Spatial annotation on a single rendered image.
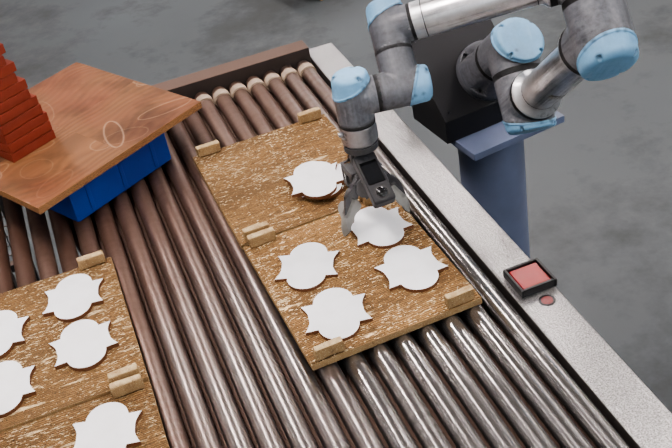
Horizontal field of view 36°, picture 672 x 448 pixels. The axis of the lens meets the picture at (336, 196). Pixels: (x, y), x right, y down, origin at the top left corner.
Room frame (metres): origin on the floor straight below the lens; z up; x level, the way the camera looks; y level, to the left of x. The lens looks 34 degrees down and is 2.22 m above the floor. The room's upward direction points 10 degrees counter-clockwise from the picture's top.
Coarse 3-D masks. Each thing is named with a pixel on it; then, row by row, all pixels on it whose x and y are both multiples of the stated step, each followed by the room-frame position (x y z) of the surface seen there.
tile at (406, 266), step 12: (396, 252) 1.63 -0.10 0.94; (408, 252) 1.62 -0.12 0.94; (420, 252) 1.61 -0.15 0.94; (384, 264) 1.60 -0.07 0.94; (396, 264) 1.59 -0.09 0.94; (408, 264) 1.58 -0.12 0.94; (420, 264) 1.58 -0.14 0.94; (432, 264) 1.57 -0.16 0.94; (444, 264) 1.56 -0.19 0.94; (396, 276) 1.55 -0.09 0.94; (408, 276) 1.55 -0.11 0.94; (420, 276) 1.54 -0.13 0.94; (432, 276) 1.53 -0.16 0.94; (396, 288) 1.52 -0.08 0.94; (408, 288) 1.51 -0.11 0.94; (420, 288) 1.50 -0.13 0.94
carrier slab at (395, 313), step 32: (320, 224) 1.78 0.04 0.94; (416, 224) 1.72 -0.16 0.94; (256, 256) 1.71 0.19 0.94; (352, 256) 1.65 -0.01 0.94; (288, 288) 1.59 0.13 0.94; (320, 288) 1.57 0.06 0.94; (352, 288) 1.55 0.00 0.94; (384, 288) 1.53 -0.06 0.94; (448, 288) 1.50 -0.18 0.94; (288, 320) 1.49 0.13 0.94; (384, 320) 1.44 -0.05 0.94; (416, 320) 1.43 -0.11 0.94; (352, 352) 1.38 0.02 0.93
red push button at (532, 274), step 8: (536, 264) 1.53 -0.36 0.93; (512, 272) 1.52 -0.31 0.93; (520, 272) 1.51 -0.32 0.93; (528, 272) 1.51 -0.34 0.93; (536, 272) 1.51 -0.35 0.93; (544, 272) 1.50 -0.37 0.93; (520, 280) 1.49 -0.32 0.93; (528, 280) 1.49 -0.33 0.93; (536, 280) 1.48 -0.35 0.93; (544, 280) 1.48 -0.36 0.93
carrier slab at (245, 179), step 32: (288, 128) 2.21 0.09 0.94; (320, 128) 2.18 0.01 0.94; (224, 160) 2.11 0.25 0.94; (256, 160) 2.08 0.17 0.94; (288, 160) 2.06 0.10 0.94; (320, 160) 2.03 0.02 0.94; (224, 192) 1.97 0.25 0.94; (256, 192) 1.95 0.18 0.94; (288, 192) 1.92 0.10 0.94; (288, 224) 1.80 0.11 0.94
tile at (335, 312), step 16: (336, 288) 1.55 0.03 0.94; (320, 304) 1.51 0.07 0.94; (336, 304) 1.50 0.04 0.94; (352, 304) 1.49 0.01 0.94; (320, 320) 1.46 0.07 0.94; (336, 320) 1.46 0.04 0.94; (352, 320) 1.45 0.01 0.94; (368, 320) 1.44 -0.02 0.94; (336, 336) 1.41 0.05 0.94; (352, 336) 1.41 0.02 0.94
